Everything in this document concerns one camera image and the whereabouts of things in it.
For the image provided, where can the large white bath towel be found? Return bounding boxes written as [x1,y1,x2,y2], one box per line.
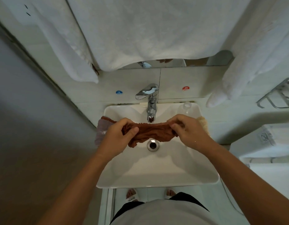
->
[65,0,252,72]

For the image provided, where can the grey shirt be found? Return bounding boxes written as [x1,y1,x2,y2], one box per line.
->
[110,199,220,225]

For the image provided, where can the white hanging towel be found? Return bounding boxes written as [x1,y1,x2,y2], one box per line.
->
[0,0,99,84]
[206,0,289,108]

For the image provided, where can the black shorts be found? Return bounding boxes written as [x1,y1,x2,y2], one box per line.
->
[110,192,210,223]

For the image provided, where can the chrome sink drain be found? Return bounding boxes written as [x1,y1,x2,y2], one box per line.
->
[147,139,160,152]

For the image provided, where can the person's right hand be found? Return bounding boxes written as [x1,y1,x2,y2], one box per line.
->
[169,114,215,154]

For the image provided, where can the pink cloth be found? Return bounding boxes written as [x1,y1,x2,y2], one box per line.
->
[95,118,113,147]

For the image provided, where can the person's right forearm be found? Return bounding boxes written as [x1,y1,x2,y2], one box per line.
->
[201,140,289,225]

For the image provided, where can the chrome wall rack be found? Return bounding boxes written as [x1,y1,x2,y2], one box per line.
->
[256,77,289,109]

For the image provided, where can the chrome faucet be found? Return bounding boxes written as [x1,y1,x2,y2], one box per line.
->
[135,83,159,123]

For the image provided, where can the person's left hand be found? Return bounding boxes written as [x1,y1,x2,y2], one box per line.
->
[97,118,140,160]

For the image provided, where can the brown cloth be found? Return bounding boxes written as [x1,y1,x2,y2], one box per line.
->
[101,116,183,148]

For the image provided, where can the person's left forearm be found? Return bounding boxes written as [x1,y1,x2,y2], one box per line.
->
[36,151,115,225]

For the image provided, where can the white slipper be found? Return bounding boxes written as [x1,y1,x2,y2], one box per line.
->
[125,188,138,205]

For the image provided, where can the white ceramic sink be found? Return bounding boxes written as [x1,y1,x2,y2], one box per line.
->
[96,102,220,189]

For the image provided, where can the beige cloth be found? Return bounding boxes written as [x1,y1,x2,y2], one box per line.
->
[197,116,211,137]

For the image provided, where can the clear glass cup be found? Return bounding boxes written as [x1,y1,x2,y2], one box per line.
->
[179,102,192,115]

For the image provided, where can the white toilet tank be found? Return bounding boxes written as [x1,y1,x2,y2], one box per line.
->
[230,124,289,160]

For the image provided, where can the wall mirror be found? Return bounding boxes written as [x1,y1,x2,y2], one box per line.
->
[121,50,234,70]

